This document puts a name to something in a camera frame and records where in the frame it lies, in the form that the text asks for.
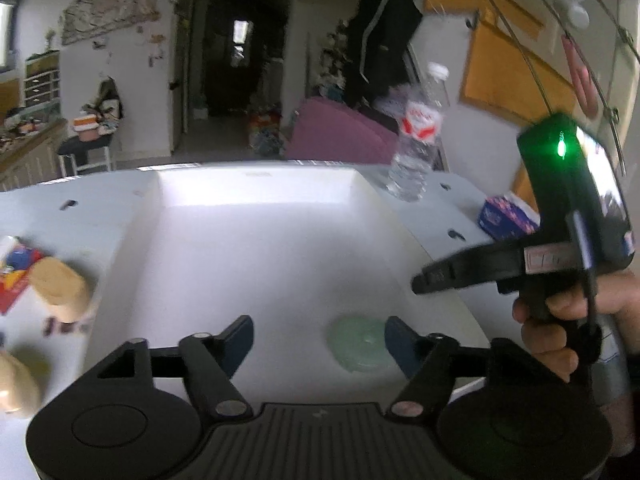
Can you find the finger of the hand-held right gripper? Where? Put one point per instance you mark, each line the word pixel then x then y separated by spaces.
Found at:
pixel 465 267

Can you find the white plastic drawer unit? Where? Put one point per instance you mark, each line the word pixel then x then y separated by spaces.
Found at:
pixel 42 82

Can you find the dark hanging coats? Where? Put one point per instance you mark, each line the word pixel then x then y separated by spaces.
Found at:
pixel 382 25

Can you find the shallow white cardboard tray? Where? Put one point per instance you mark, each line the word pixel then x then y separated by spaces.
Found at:
pixel 250 240

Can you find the colourful toy pile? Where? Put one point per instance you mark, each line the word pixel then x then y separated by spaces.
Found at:
pixel 265 130

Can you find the clear plastic water bottle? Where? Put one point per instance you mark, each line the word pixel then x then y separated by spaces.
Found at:
pixel 417 140

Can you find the red colourful packet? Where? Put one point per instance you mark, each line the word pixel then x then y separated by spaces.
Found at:
pixel 15 270

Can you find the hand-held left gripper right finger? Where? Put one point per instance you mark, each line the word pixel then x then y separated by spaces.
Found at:
pixel 399 345

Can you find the beige plastic case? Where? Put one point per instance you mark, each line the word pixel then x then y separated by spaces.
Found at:
pixel 15 385

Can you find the oval wooden block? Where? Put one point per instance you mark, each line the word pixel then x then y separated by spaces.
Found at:
pixel 60 285

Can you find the person's right hand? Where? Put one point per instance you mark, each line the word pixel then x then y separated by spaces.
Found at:
pixel 547 347

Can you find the cluttered kitchen counter cabinet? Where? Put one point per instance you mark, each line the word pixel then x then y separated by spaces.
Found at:
pixel 27 155

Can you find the white stool with dark seat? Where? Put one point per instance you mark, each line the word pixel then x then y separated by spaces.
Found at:
pixel 82 150

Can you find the person's right forearm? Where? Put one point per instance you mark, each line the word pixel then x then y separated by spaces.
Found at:
pixel 615 375

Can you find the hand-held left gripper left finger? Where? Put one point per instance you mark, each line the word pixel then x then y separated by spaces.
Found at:
pixel 239 344

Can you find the window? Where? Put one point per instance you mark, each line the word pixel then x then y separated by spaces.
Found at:
pixel 6 35

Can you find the mint green round disc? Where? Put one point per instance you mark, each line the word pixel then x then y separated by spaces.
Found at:
pixel 357 347

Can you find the pink lidded container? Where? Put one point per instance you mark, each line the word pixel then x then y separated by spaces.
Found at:
pixel 86 127

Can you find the blue floral tissue pack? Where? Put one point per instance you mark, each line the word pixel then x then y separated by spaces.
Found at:
pixel 507 217

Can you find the pink sofa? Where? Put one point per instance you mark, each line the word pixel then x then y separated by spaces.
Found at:
pixel 340 132

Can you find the dark and white bag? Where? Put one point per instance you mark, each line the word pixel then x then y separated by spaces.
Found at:
pixel 109 100

